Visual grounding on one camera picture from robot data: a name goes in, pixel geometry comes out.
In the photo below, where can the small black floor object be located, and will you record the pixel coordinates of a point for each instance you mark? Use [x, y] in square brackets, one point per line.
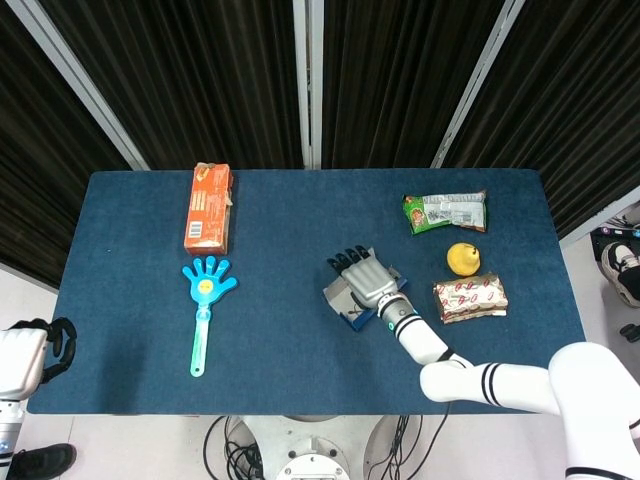
[630, 333]

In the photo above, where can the black pleated curtain panel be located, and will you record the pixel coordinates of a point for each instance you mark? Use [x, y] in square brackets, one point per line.
[40, 175]
[200, 85]
[575, 100]
[400, 85]

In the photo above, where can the grey blue box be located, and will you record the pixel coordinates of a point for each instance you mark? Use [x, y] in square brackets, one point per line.
[340, 297]

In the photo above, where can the yellow pear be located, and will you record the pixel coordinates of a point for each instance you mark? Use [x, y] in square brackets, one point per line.
[462, 260]

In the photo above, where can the black shoe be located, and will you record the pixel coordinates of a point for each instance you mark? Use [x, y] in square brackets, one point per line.
[45, 460]

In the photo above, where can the gold red snack packet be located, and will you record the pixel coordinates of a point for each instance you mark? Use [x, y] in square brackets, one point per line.
[470, 300]

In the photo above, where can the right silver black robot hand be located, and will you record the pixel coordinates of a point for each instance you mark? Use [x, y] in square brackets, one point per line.
[367, 280]

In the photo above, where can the blue cloth-covered table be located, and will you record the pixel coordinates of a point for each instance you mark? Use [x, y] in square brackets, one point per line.
[290, 350]

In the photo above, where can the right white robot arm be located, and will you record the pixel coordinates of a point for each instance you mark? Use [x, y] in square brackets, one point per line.
[425, 340]

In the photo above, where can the blue green hand clapper toy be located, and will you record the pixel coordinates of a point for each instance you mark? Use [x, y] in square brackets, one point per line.
[205, 285]

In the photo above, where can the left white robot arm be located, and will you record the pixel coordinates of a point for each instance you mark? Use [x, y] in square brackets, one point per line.
[10, 425]

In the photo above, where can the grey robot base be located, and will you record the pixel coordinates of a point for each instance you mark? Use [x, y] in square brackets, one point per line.
[310, 450]

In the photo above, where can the orange cardboard carton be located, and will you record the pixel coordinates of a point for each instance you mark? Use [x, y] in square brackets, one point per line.
[205, 210]

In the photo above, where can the green snack packet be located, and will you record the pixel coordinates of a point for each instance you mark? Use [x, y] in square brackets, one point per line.
[440, 212]

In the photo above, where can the white partition frame post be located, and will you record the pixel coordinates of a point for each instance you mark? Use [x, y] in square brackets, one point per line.
[85, 85]
[600, 215]
[475, 85]
[308, 85]

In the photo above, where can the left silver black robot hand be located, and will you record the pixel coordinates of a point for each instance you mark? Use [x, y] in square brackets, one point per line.
[20, 360]

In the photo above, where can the white black sneaker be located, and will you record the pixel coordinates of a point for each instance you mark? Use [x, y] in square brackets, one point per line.
[620, 275]

